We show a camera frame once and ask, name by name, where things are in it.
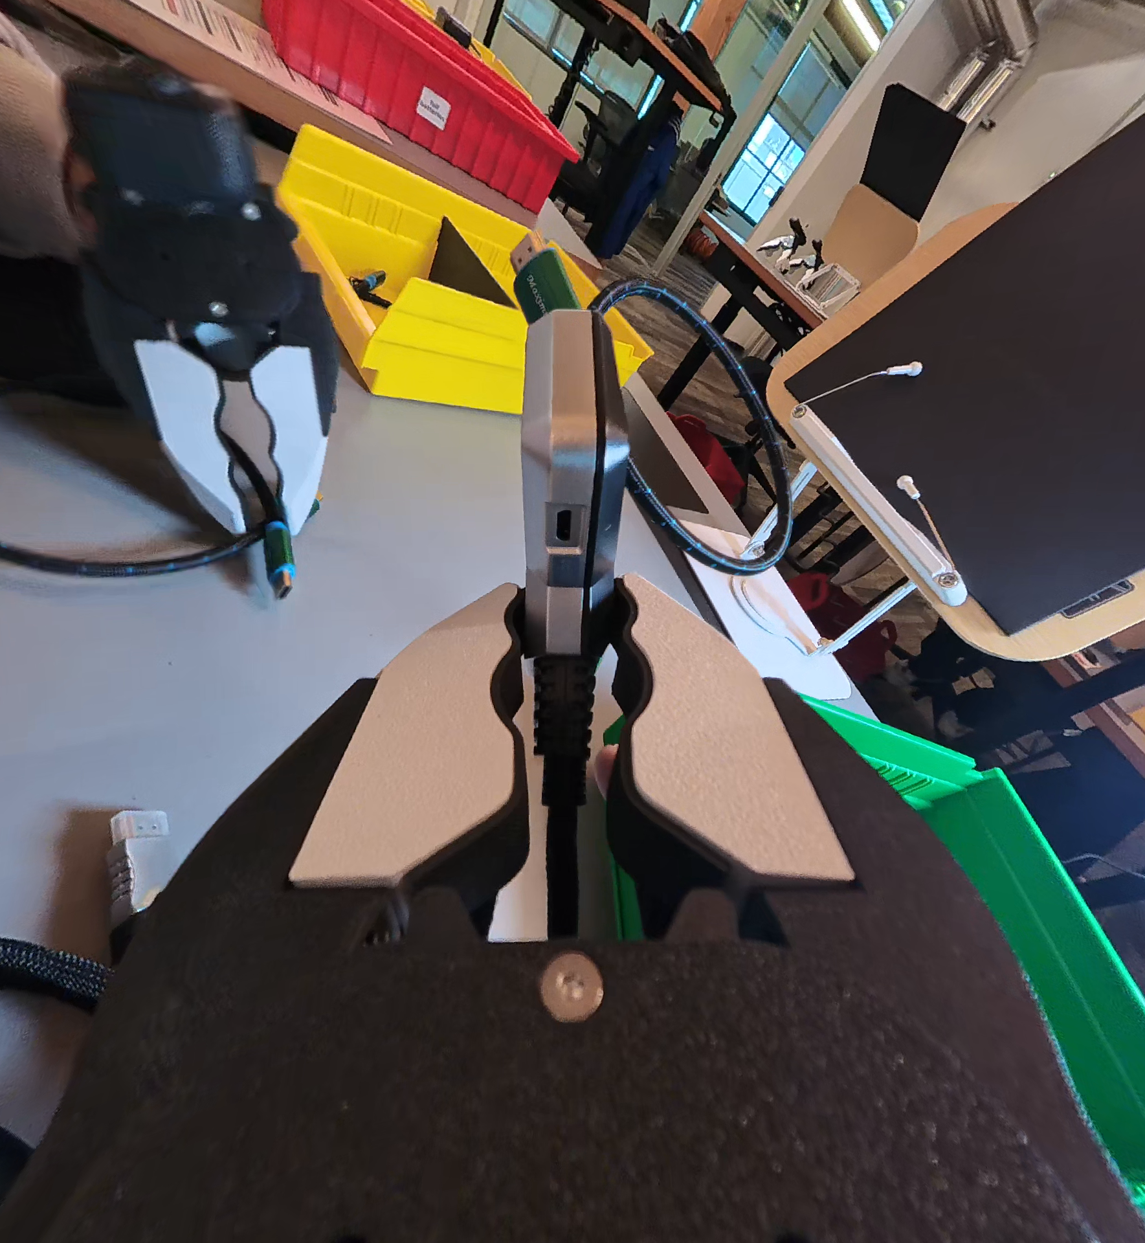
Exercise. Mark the black white desktop device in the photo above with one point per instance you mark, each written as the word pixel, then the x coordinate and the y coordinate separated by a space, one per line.
pixel 810 267

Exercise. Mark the yellow plastic bin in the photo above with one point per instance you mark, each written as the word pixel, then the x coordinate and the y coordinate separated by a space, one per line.
pixel 437 350

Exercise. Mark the black office chair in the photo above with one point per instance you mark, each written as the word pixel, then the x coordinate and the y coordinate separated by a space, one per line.
pixel 601 136

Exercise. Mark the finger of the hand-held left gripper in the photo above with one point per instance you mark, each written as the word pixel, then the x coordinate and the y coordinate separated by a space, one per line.
pixel 183 417
pixel 295 428

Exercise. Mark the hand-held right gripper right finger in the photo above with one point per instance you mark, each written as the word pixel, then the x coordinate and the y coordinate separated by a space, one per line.
pixel 727 777

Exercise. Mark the red bag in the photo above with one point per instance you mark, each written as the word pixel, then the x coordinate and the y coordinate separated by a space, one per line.
pixel 844 631

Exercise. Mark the black wood-rimmed panel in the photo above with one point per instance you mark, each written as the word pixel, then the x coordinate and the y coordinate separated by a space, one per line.
pixel 1018 388

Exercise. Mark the red plastic bin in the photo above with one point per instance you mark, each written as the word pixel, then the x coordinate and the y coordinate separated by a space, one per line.
pixel 388 87
pixel 708 461

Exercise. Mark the person's left forearm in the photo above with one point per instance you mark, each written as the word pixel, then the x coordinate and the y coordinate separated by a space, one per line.
pixel 9 127

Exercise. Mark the blue hanging jacket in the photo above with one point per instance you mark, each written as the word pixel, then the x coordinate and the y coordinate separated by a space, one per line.
pixel 640 194

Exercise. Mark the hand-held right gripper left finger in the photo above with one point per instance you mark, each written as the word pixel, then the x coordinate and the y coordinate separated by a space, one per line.
pixel 417 777

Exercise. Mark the green plastic bin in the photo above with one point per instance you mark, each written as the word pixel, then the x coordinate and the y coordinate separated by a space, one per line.
pixel 1018 874

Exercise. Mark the grey multiport adapter hub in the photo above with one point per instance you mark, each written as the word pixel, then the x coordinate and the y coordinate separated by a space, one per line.
pixel 558 437

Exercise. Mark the tan and black board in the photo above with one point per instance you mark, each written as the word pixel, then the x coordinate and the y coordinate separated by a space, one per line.
pixel 911 145

